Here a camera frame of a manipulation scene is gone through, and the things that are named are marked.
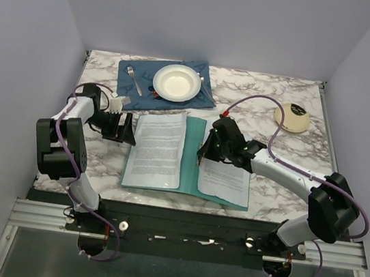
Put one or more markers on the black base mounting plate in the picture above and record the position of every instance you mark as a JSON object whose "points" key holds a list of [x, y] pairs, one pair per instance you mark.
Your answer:
{"points": [[160, 232]]}

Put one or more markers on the teal paper folder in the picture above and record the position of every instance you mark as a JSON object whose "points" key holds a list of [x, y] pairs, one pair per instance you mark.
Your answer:
{"points": [[196, 131]]}

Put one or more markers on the silver fork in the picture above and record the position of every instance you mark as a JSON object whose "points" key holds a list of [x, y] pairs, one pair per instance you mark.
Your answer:
{"points": [[133, 77]]}

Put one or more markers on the single printed paper sheet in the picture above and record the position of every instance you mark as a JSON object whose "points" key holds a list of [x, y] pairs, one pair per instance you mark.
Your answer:
{"points": [[154, 162]]}

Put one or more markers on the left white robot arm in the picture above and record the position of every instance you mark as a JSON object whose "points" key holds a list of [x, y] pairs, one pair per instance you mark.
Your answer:
{"points": [[61, 147]]}

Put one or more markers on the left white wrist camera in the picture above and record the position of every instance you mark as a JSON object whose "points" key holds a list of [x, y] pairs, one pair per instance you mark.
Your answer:
{"points": [[116, 103]]}

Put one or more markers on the aluminium rail frame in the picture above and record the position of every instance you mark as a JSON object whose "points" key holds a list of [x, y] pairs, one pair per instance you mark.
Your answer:
{"points": [[41, 240]]}

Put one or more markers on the white round bowl plate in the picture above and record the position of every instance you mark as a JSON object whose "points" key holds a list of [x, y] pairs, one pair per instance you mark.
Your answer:
{"points": [[176, 83]]}

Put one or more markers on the beige small dish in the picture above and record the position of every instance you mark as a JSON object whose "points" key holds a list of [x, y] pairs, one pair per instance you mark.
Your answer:
{"points": [[295, 120]]}

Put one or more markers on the small red dark object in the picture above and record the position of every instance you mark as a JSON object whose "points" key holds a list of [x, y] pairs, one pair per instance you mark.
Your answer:
{"points": [[154, 93]]}

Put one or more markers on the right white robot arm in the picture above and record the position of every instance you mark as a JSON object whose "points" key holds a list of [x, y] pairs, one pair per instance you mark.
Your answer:
{"points": [[329, 199]]}

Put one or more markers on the printed paper sheets stack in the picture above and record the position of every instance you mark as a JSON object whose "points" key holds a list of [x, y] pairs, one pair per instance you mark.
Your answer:
{"points": [[225, 182]]}

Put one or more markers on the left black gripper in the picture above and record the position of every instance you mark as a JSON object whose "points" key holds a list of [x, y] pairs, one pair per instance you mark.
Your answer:
{"points": [[128, 135]]}

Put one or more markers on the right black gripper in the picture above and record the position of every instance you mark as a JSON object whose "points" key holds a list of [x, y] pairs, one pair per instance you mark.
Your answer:
{"points": [[206, 150]]}

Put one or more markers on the blue cloth placemat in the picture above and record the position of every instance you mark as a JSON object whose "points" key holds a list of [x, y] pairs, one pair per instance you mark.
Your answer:
{"points": [[144, 72]]}

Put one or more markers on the silver spoon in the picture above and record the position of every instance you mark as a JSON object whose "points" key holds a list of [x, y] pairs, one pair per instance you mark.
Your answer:
{"points": [[205, 89]]}

